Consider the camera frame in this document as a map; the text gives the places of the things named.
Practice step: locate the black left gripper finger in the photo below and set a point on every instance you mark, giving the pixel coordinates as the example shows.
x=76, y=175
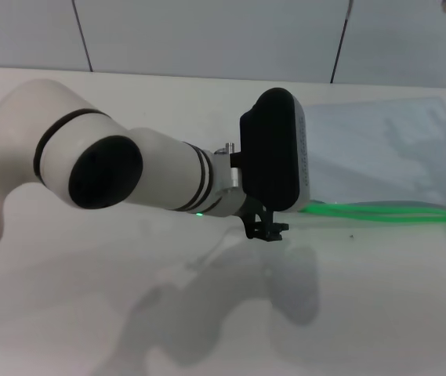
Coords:
x=269, y=231

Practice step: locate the transparent green-zip document bag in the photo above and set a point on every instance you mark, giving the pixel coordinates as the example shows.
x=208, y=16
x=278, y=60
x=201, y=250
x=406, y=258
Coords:
x=383, y=156

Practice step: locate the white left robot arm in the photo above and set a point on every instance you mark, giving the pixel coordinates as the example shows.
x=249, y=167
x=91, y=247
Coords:
x=160, y=168

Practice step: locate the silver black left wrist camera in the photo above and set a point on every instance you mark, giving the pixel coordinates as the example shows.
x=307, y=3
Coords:
x=269, y=152

